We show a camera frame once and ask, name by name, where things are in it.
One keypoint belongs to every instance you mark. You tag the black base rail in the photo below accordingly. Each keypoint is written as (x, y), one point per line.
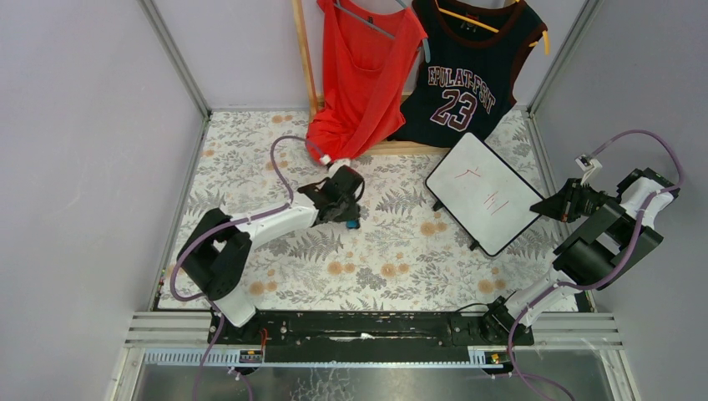
(374, 337)

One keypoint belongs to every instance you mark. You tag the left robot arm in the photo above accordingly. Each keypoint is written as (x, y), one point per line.
(215, 255)

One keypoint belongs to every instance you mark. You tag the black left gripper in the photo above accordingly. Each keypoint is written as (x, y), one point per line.
(343, 205)

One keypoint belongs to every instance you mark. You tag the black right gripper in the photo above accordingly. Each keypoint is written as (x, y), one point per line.
(571, 200)

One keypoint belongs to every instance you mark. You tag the wooden clothes rack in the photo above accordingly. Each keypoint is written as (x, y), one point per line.
(315, 101)

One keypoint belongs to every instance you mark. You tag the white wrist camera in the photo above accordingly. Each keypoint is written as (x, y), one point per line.
(589, 166)
(332, 166)

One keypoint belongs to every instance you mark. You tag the floral table mat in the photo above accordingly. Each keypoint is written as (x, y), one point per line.
(405, 256)

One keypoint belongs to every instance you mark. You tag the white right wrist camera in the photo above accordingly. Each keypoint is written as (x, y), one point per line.
(589, 166)

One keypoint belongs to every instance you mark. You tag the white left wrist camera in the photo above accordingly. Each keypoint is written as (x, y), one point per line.
(332, 166)

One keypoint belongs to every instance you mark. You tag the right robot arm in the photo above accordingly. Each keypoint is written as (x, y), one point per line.
(616, 233)

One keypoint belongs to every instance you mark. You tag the navy basketball jersey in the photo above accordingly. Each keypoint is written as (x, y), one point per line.
(476, 55)

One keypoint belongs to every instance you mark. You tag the red tank top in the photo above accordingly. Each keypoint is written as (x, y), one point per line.
(367, 58)

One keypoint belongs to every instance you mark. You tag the white whiteboard black frame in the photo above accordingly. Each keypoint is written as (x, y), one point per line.
(483, 194)

